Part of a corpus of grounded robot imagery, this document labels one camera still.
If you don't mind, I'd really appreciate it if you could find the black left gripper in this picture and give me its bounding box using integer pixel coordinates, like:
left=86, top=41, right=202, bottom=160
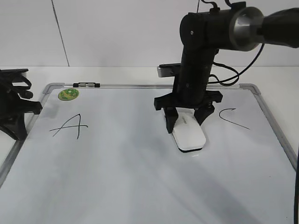
left=0, top=69, right=43, bottom=140

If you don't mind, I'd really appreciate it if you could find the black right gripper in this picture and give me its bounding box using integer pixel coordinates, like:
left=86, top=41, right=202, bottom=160
left=154, top=49, right=222, bottom=133

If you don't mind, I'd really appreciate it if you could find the white whiteboard eraser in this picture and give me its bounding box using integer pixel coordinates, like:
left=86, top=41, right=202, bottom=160
left=171, top=108, right=206, bottom=153

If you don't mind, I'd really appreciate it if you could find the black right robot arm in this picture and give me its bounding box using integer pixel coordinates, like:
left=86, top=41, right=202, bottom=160
left=154, top=1, right=299, bottom=133

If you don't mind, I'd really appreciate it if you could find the green round magnet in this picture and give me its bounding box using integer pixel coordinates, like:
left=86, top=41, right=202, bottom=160
left=58, top=88, right=79, bottom=101

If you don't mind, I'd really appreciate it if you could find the black whiteboard hanger clip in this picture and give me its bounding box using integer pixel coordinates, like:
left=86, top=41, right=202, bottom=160
left=72, top=82, right=100, bottom=88

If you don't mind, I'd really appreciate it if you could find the white framed whiteboard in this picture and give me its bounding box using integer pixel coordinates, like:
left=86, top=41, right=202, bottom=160
left=0, top=83, right=296, bottom=224

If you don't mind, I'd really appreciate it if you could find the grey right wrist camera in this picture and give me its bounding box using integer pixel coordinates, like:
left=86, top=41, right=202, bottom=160
left=157, top=63, right=181, bottom=78

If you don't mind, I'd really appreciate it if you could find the black cable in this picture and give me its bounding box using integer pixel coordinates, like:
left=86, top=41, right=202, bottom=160
left=200, top=0, right=265, bottom=85

